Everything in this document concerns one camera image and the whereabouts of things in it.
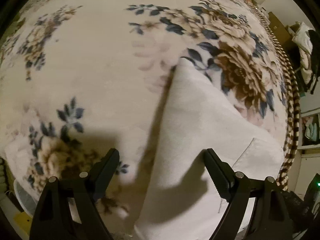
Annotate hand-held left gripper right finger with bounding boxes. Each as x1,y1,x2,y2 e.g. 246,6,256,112
204,148,293,240

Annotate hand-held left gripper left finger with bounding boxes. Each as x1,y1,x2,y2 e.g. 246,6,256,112
29,148,120,240

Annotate white pants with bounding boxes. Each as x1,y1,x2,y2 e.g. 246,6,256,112
134,57,285,240

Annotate white wardrobe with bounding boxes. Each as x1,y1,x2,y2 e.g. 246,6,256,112
298,90,320,181

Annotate teal folded cloth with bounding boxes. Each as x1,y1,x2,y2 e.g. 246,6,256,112
303,122,318,141

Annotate white trash bin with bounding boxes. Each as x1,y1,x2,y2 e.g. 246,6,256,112
13,179,37,216

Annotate brown checked blanket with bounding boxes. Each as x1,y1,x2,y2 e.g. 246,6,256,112
246,0,301,193

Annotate floral blanket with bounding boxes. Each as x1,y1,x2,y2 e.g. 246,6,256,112
0,0,288,231

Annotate white garment pile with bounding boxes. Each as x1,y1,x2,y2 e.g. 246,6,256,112
292,22,315,78

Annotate cardboard box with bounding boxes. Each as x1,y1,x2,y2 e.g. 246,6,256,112
267,11,288,35

